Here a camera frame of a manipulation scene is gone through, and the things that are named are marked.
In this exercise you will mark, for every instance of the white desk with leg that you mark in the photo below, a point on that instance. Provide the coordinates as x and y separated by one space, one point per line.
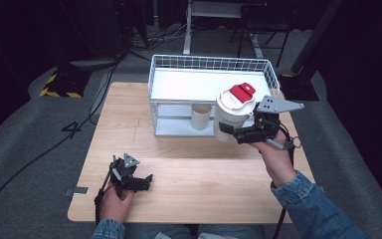
187 30

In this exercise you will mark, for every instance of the white paper sheet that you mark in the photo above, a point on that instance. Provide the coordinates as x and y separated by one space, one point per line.
161 236

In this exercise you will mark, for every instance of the person's legs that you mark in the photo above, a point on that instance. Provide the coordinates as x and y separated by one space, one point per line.
232 231

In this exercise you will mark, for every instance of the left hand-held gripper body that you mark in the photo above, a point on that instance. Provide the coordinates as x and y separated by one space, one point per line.
123 171

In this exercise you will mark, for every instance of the white jar with red lid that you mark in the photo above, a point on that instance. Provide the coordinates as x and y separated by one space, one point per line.
233 109

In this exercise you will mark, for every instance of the person's left hand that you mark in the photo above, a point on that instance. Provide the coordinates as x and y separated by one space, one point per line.
114 205

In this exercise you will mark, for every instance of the white cup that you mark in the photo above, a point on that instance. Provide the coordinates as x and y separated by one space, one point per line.
201 116

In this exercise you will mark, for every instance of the grey tape strip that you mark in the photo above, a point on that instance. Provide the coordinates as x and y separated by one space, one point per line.
79 190

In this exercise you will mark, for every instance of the black stand with base plate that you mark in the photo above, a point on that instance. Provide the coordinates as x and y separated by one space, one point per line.
300 86

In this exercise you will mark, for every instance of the person's right hand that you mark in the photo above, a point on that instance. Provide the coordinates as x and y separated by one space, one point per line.
277 156

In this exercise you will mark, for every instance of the black chair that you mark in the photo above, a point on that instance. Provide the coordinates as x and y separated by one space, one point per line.
265 23

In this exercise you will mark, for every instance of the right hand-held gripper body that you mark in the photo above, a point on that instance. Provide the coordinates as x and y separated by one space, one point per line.
272 116

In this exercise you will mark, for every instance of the yellow black striped base plate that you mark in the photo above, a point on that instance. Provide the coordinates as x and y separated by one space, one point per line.
64 83

